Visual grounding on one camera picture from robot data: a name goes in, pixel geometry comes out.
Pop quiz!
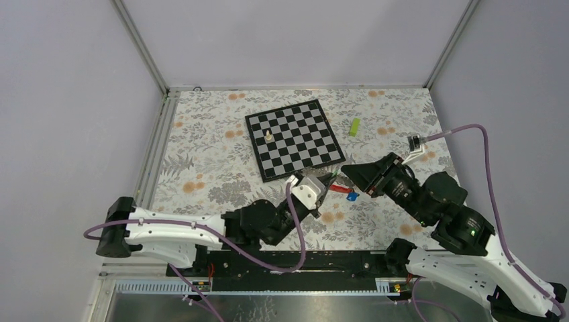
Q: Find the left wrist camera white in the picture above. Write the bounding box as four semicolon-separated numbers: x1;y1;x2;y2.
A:
285;175;321;211

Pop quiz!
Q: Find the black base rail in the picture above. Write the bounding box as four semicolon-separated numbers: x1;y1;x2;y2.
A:
166;250;412;293

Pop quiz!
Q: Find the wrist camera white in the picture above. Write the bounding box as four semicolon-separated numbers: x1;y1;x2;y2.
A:
285;175;321;211
403;135;427;165

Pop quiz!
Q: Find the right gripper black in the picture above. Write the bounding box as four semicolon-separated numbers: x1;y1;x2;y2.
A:
338;150;432;224

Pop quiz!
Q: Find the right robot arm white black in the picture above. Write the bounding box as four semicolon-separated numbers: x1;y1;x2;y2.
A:
341;153;567;321

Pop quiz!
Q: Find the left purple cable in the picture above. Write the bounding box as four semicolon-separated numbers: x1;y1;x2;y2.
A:
83;181;307;322

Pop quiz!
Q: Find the lime green block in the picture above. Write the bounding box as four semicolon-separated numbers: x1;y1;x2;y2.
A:
348;118;360;137

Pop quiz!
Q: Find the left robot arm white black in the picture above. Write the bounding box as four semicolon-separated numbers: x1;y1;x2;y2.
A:
84;173;337;276

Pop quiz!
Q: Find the black grey chessboard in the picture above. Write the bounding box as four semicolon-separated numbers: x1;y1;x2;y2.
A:
245;99;346;182

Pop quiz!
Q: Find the floral table mat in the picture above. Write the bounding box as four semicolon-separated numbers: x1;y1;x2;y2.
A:
151;89;441;250

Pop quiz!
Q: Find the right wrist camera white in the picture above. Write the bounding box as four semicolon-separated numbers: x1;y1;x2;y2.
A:
403;135;427;165

